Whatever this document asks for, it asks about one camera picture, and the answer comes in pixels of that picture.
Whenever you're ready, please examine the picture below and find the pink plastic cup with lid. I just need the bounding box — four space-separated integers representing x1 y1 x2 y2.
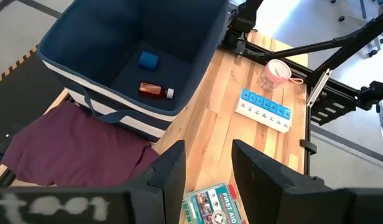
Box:
257 58 305 92

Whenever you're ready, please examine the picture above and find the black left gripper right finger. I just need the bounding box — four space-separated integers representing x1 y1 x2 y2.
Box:
231 139 383 224

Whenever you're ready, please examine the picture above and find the office chair base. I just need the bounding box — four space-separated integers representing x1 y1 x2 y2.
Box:
330 0 383 58

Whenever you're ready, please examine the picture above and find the blue and white pill organizer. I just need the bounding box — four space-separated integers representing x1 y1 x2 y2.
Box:
234 88 292 134

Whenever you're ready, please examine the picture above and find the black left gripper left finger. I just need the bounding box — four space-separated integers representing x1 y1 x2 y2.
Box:
0 140 187 224

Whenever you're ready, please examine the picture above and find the black stand strut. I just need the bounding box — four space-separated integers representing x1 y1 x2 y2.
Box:
241 7 383 83

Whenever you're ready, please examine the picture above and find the teal first aid kit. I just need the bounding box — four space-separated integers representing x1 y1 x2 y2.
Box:
182 182 246 224

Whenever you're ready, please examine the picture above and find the maroon cloth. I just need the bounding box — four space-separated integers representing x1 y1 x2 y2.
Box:
1 101 160 188

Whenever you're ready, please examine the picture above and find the white metal strip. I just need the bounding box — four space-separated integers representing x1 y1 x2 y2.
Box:
306 68 333 108

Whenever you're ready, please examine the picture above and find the black table frame rail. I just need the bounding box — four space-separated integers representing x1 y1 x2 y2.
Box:
303 74 314 175

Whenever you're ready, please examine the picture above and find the blue cube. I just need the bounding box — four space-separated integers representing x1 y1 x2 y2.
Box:
137 50 160 72

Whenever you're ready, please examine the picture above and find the amber bottle with white cap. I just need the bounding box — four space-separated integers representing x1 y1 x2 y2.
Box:
138 81 175 100

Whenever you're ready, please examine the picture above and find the black slotted bracket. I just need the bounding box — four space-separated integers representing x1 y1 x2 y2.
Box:
309 92 358 126

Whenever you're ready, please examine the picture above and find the navy and white fabric basket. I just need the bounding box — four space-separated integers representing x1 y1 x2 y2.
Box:
36 0 230 144

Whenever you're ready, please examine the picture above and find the black table edge clip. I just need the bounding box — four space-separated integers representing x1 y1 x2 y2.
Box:
300 139 318 156

